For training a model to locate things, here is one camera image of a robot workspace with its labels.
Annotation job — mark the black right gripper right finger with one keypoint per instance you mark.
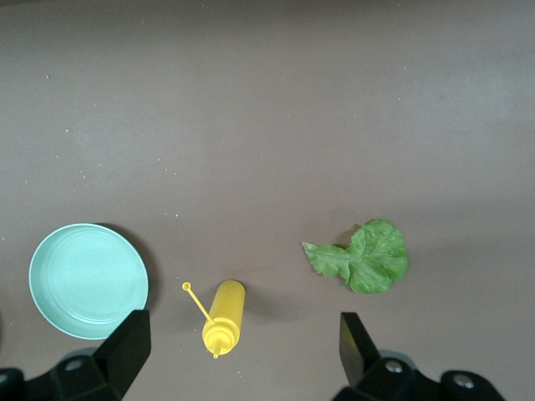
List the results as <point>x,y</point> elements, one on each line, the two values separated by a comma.
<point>363,372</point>

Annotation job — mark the green lettuce leaf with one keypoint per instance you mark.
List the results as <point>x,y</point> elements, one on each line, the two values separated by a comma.
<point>370,261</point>

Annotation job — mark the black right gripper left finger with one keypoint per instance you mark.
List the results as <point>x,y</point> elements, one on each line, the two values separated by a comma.
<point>113,367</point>

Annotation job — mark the mint green plate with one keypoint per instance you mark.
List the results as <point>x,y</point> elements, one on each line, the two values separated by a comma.
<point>85,275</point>

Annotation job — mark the yellow squeeze sauce bottle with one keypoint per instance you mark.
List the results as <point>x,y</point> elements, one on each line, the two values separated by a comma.
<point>225,305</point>

